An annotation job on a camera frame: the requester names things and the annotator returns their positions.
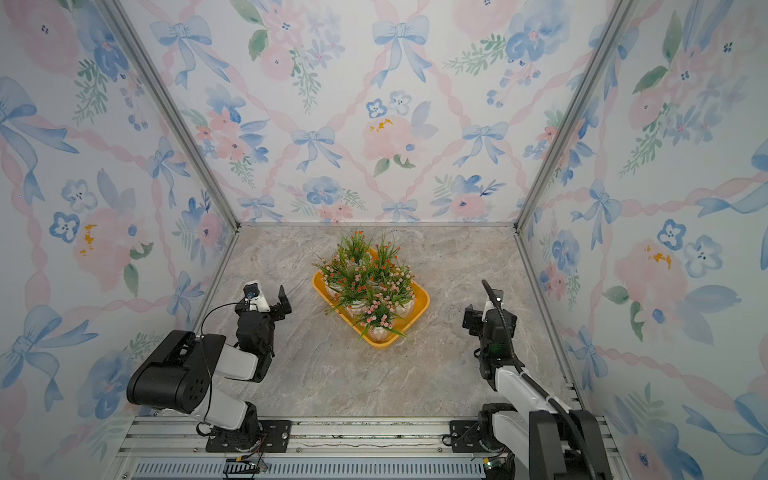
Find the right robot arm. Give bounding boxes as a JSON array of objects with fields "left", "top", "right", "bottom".
[{"left": 443, "top": 302, "right": 612, "bottom": 479}]

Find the vented metal grille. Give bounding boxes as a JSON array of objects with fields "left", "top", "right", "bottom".
[{"left": 124, "top": 457, "right": 487, "bottom": 479}]

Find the yellow plastic storage tray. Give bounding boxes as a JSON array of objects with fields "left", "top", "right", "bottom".
[{"left": 312, "top": 244, "right": 430, "bottom": 349}]

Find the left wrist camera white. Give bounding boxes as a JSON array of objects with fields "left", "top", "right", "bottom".
[{"left": 243, "top": 281, "right": 270, "bottom": 313}]

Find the small red flower pot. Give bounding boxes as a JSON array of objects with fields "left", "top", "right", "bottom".
[{"left": 338, "top": 230, "right": 372, "bottom": 268}]

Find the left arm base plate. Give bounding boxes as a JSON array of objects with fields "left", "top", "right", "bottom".
[{"left": 205, "top": 419, "right": 293, "bottom": 454}]

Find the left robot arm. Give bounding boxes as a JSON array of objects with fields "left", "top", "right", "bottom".
[{"left": 126, "top": 282, "right": 292, "bottom": 453}]

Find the large pink flower pot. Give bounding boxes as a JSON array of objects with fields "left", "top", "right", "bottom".
[{"left": 355, "top": 297, "right": 403, "bottom": 343}]

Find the large red flower pot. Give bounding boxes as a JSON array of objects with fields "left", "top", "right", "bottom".
[{"left": 373, "top": 238, "right": 401, "bottom": 275}]

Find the aluminium rail frame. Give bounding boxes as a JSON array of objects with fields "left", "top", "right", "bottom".
[{"left": 101, "top": 416, "right": 631, "bottom": 480}]

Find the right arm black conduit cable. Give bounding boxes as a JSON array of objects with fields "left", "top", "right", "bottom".
[{"left": 479, "top": 279, "right": 601, "bottom": 480}]

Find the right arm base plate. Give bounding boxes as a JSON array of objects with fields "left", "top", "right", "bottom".
[{"left": 442, "top": 420, "right": 502, "bottom": 453}]

